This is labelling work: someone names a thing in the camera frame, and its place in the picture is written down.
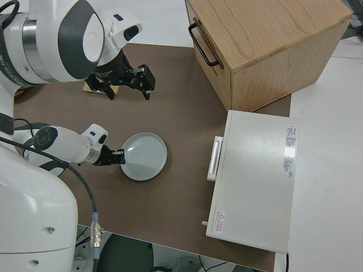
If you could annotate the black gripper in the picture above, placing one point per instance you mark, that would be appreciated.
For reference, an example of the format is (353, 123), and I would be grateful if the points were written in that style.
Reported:
(116, 71)
(106, 157)

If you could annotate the gray plate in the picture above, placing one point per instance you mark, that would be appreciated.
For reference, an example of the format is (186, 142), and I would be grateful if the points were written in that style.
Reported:
(144, 156)

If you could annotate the wooden mug stand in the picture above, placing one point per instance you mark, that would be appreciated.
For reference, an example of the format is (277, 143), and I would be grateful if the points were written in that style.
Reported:
(117, 90)

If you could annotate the brown table mat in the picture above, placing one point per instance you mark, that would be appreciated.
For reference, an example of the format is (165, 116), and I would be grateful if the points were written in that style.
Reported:
(181, 119)

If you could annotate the dark gray round base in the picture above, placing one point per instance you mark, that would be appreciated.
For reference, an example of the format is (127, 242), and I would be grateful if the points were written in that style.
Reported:
(127, 255)

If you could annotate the white toaster oven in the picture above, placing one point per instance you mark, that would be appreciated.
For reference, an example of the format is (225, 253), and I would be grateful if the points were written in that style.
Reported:
(252, 181)

